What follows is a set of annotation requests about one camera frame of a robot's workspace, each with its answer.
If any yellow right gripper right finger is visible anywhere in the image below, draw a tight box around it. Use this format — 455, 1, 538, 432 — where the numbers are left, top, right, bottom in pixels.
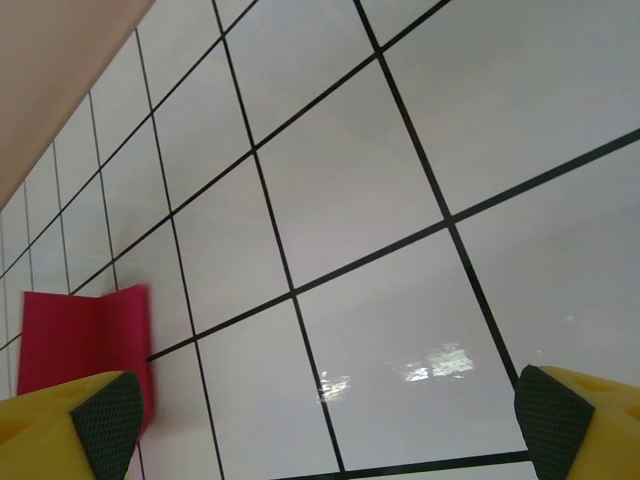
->
513, 364, 640, 480

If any pink paper sheet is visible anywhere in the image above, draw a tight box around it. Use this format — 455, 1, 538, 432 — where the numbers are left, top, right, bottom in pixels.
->
17, 283, 154, 441

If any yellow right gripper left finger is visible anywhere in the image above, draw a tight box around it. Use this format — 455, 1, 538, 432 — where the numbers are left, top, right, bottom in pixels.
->
0, 369, 145, 480

